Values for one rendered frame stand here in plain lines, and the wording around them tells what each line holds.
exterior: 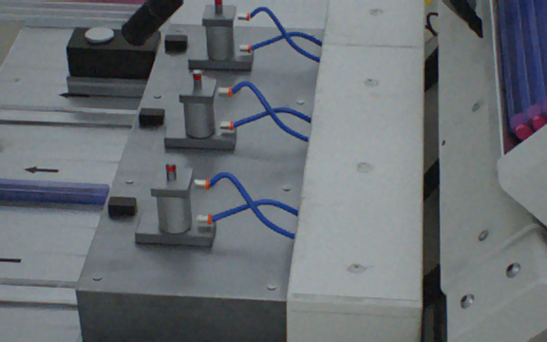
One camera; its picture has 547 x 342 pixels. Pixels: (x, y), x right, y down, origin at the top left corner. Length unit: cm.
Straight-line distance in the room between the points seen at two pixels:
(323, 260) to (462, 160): 11
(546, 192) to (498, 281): 6
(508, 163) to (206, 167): 29
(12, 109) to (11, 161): 8
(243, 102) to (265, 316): 23
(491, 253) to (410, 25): 36
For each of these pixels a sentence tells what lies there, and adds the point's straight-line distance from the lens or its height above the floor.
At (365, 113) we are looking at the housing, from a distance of 90.
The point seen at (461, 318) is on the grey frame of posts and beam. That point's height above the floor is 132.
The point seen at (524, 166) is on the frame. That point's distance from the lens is 64.
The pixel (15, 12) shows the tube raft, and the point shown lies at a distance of 120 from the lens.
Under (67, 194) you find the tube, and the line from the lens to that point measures 95.
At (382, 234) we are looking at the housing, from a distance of 79.
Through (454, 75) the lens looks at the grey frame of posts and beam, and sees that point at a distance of 87.
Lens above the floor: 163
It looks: 30 degrees down
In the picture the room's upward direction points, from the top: 50 degrees clockwise
